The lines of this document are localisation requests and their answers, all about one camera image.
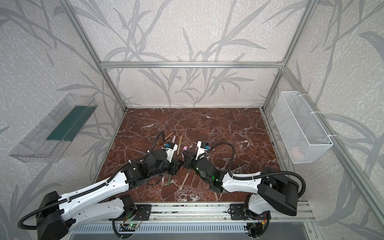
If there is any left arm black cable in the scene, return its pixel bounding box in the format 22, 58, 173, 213
17, 130, 166, 231

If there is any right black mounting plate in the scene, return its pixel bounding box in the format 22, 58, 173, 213
228, 204, 271, 221

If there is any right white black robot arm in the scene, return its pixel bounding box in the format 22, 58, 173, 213
183, 151, 306, 216

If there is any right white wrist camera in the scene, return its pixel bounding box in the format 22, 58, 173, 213
196, 141, 210, 160

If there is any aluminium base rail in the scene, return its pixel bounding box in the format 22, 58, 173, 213
62, 201, 316, 224

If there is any black mounting plate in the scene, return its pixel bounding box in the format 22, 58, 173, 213
117, 204, 152, 221
228, 204, 271, 221

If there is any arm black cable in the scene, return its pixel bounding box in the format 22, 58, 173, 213
205, 142, 307, 199
17, 130, 166, 231

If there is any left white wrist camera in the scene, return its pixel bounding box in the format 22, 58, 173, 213
162, 142, 178, 163

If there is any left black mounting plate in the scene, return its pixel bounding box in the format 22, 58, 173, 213
117, 204, 152, 221

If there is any clear plastic wall tray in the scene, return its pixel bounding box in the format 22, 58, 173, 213
10, 94, 98, 163

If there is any orange brown pen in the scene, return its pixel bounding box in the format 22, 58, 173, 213
181, 171, 190, 189

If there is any pink item in basket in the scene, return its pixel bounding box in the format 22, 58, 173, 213
291, 147, 304, 161

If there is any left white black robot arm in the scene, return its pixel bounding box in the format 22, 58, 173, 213
17, 149, 183, 240

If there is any white wire mesh basket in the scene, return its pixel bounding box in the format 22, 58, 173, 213
272, 91, 334, 164

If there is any green circuit board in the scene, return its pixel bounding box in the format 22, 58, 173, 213
119, 223, 141, 232

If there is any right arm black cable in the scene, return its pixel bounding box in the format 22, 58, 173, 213
205, 142, 307, 199

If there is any tan pen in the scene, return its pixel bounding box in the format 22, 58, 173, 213
177, 136, 183, 155

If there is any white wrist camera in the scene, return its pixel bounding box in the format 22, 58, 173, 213
162, 142, 178, 163
196, 141, 210, 160

